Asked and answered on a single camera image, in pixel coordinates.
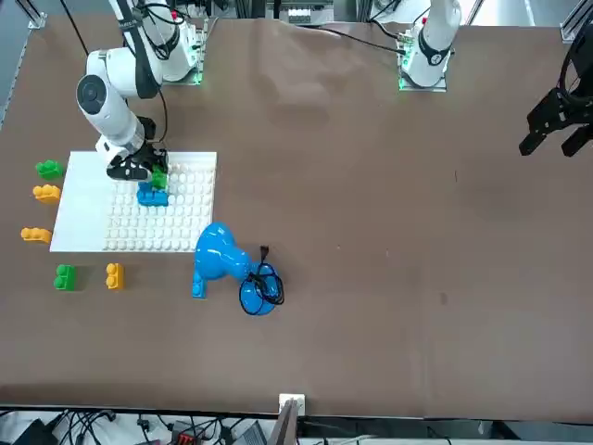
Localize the orange two-stud block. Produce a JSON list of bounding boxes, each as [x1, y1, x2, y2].
[[105, 262, 126, 291]]

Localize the green three-stud block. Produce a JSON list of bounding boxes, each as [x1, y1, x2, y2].
[[35, 159, 65, 181]]

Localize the aluminium frame rail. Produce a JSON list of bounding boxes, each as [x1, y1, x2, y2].
[[559, 0, 593, 43]]

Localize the black left arm base cable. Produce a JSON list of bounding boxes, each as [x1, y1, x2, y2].
[[296, 22, 402, 53]]

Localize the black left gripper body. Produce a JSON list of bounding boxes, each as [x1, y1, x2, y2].
[[527, 86, 593, 134]]

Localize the white studded baseplate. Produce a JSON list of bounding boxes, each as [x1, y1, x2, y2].
[[102, 159, 217, 253]]

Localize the orange three-stud block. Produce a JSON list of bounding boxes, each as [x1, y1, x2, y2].
[[20, 225, 53, 245], [32, 184, 62, 205]]

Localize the black lamp cord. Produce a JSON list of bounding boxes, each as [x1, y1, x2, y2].
[[238, 245, 286, 317]]

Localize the aluminium frame post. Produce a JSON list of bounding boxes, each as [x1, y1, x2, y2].
[[276, 393, 307, 445]]

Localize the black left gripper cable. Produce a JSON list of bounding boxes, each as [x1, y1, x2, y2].
[[557, 30, 593, 101]]

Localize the white flat board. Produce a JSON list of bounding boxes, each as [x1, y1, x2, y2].
[[49, 150, 219, 254]]

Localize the blue desk lamp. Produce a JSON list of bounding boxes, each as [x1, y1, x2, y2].
[[193, 221, 284, 317]]

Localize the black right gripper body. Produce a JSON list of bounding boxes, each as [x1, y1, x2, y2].
[[132, 141, 161, 163]]

